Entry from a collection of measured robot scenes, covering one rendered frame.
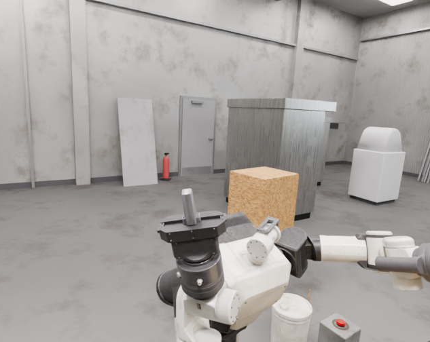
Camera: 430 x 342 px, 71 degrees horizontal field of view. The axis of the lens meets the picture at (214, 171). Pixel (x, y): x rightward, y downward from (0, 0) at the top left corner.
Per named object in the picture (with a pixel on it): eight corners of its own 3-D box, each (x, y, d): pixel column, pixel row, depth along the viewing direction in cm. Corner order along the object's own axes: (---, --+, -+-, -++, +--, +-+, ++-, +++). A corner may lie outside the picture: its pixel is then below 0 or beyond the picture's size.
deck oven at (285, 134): (322, 216, 546) (337, 102, 507) (273, 227, 484) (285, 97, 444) (265, 195, 676) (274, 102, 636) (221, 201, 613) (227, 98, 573)
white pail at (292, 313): (288, 327, 257) (293, 277, 248) (316, 351, 232) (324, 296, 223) (260, 340, 240) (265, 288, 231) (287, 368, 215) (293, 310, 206)
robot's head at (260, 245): (240, 256, 89) (251, 235, 84) (255, 239, 97) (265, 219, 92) (259, 269, 86) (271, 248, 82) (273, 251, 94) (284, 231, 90)
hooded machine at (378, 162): (368, 193, 736) (378, 126, 704) (398, 201, 675) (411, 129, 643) (346, 197, 694) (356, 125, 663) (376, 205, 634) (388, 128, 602)
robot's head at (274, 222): (251, 249, 90) (252, 227, 87) (263, 236, 97) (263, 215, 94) (271, 256, 87) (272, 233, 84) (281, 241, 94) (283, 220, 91)
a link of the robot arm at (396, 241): (423, 277, 69) (413, 268, 81) (415, 237, 71) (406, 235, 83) (391, 277, 72) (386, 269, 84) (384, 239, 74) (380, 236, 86)
